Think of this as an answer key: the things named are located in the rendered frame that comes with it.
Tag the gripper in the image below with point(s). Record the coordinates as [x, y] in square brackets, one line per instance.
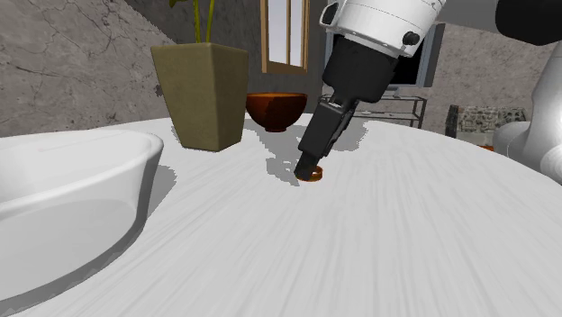
[358, 70]

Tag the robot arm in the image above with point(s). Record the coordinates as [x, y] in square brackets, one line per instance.
[377, 22]

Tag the brown bowl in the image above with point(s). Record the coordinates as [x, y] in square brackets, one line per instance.
[274, 109]

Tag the wooden framed window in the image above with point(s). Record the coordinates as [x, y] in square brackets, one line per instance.
[285, 66]

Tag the metal stand with television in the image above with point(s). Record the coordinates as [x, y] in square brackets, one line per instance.
[412, 70]

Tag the olive planter with plant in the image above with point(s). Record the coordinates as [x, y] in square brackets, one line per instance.
[202, 96]

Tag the stone patterned block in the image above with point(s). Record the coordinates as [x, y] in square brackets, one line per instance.
[483, 118]

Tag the large white bowl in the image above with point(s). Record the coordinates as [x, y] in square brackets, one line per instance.
[66, 175]

